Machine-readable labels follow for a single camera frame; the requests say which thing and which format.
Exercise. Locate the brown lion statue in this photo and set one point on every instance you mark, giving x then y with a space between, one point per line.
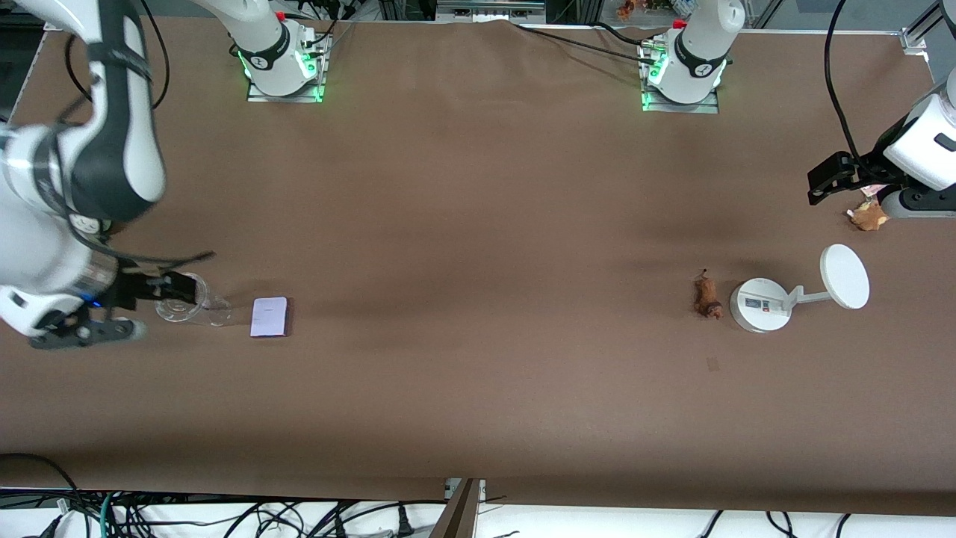
706 295

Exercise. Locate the clear plastic cup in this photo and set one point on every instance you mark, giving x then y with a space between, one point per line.
213 310

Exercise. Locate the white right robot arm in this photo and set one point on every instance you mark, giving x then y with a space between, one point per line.
112 149

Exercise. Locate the small orange background figure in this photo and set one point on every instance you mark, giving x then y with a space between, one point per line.
626 9

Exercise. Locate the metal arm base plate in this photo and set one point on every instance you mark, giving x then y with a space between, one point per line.
709 108
258 96

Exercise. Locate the grey-green plush toy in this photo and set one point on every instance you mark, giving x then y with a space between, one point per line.
88 226

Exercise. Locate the aluminium frame bar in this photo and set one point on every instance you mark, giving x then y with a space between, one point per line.
489 9

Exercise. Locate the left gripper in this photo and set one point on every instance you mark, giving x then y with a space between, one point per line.
871 166

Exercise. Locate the small metal bracket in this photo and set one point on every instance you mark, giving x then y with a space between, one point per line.
482 489

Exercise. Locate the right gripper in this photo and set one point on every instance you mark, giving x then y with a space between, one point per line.
131 290

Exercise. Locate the lilac phone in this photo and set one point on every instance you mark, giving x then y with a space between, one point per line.
269 317

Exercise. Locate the orange-brown plush toy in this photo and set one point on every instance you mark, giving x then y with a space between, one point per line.
868 217

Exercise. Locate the aluminium corner profile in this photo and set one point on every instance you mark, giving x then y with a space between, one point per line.
917 37

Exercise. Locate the brown table beam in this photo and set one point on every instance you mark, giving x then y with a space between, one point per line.
457 515

